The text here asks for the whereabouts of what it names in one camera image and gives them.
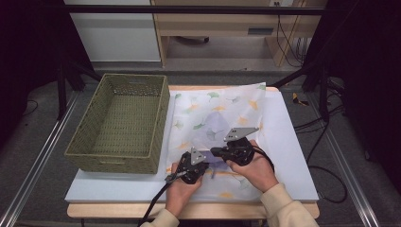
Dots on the yellow and black tool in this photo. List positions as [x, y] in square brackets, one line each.
[295, 98]

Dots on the person's left hand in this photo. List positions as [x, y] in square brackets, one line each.
[179, 197]

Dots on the green woven basket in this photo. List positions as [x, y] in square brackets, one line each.
[126, 126]

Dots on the purple garment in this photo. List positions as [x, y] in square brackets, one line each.
[216, 160]

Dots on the wooden desk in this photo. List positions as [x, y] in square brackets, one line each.
[214, 22]

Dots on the white cabinet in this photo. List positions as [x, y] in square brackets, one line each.
[116, 41]

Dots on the person's right hand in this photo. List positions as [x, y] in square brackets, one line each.
[257, 175]

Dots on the black curtain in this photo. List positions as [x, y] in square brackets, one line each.
[25, 47]
[372, 63]

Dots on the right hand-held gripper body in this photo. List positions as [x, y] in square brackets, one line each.
[241, 153]

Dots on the black horizontal bar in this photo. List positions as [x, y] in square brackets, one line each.
[189, 9]

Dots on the white board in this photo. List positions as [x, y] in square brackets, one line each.
[104, 189]

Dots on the leaf-print mesh laundry bag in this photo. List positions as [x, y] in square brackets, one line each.
[201, 110]

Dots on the black metal stand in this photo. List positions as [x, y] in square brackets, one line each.
[61, 94]
[323, 94]

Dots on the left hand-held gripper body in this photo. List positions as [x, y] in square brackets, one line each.
[192, 171]

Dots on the aluminium rail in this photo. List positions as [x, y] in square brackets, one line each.
[361, 205]
[38, 160]

